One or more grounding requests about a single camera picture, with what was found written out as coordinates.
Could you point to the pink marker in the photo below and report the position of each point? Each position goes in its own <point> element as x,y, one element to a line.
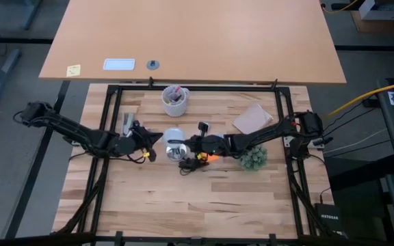
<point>177,89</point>

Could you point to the orange sticky note pad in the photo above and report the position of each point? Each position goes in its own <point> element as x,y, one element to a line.
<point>213,158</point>

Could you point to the green succulent in patterned pot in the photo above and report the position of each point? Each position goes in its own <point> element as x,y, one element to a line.
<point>255,160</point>

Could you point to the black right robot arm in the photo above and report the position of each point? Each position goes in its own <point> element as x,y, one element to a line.
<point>258,136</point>

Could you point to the white textured mug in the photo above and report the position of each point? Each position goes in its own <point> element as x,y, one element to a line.
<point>174,109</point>

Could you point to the chrome lamp socket base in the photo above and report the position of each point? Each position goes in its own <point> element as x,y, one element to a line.
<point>176,153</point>

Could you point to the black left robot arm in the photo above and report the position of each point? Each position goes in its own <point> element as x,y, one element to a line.
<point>70,130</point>

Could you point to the grey box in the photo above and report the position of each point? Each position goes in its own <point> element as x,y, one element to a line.
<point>378,15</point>

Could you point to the yellow sticky note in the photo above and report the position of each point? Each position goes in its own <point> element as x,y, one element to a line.
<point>73,70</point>

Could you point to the tan desk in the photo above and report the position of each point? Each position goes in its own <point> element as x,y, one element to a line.
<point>197,34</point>

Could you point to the white label card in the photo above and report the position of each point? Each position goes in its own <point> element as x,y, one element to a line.
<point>119,64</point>

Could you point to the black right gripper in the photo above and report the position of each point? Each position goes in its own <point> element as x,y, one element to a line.
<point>212,145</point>

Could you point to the black aluminium table frame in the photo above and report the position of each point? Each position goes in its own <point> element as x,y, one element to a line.
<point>238,89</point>

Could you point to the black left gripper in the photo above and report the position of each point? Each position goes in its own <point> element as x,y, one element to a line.
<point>128,145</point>

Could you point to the white flood light bulb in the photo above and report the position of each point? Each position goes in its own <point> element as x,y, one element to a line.
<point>171,135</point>

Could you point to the cardboard box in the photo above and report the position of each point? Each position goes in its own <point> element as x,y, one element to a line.
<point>364,25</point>

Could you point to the black network switch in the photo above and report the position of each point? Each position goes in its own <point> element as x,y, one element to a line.
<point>328,218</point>

